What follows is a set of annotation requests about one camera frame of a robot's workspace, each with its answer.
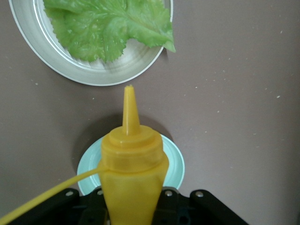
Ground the mint green plate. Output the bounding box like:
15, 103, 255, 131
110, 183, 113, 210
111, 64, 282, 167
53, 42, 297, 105
76, 135, 185, 196

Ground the green lettuce leaf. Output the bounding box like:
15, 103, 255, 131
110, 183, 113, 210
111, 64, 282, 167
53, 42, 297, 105
43, 0, 176, 63

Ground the beige plate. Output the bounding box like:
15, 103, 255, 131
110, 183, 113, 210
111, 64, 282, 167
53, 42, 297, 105
8, 0, 173, 86

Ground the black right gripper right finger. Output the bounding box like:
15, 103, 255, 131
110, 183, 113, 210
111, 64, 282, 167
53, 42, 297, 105
152, 186, 249, 225

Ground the yellow mustard squeeze bottle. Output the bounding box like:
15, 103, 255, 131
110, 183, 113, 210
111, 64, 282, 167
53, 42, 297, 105
0, 85, 170, 225

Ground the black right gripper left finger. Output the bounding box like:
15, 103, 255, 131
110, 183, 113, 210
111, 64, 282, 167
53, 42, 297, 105
7, 187, 111, 225

